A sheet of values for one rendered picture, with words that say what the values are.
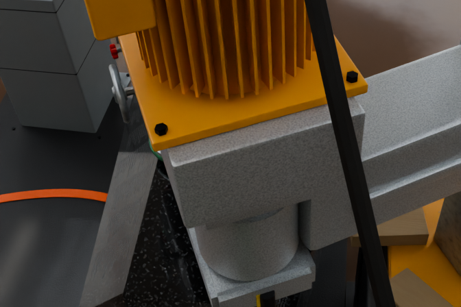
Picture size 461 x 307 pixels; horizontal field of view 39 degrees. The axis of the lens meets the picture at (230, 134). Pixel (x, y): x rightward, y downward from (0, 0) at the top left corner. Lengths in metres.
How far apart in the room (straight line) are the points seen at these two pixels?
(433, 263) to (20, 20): 1.93
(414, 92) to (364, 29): 2.56
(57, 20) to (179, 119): 2.07
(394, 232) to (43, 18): 1.72
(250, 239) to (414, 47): 2.67
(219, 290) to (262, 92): 0.48
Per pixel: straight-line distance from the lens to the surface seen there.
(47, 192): 3.10
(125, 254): 1.82
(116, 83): 1.56
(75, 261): 2.84
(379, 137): 1.11
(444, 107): 1.17
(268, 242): 1.11
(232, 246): 1.10
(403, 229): 1.82
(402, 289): 1.76
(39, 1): 2.82
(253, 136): 0.80
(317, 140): 0.83
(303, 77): 0.85
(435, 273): 1.82
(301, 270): 1.23
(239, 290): 1.21
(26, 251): 2.94
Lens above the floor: 2.31
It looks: 47 degrees down
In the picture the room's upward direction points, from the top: 6 degrees counter-clockwise
